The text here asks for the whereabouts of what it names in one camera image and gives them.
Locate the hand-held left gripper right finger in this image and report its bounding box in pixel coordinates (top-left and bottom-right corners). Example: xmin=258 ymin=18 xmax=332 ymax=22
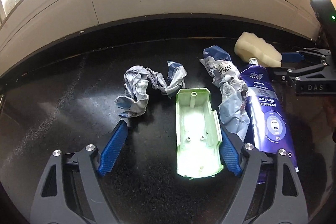
xmin=219 ymin=126 xmax=308 ymax=224

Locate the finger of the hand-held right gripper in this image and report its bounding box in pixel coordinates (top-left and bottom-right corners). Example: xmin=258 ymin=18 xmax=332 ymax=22
xmin=268 ymin=63 xmax=328 ymax=83
xmin=282 ymin=48 xmax=328 ymax=63

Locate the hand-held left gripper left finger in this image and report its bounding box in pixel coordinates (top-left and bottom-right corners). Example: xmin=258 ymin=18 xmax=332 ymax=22
xmin=30 ymin=120 xmax=129 ymax=224

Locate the white foam sponge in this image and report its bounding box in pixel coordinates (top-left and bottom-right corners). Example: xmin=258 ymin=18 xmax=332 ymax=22
xmin=234 ymin=31 xmax=282 ymax=67

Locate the light green plastic shell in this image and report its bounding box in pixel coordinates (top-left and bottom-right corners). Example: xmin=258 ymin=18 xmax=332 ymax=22
xmin=175 ymin=88 xmax=223 ymax=179

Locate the purple toothpaste tube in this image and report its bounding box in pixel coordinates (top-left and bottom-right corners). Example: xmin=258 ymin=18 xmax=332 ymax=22
xmin=240 ymin=57 xmax=300 ymax=173

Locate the blue white wrapper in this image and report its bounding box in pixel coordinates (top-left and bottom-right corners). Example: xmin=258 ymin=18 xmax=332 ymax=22
xmin=200 ymin=46 xmax=251 ymax=141
xmin=114 ymin=61 xmax=188 ymax=119

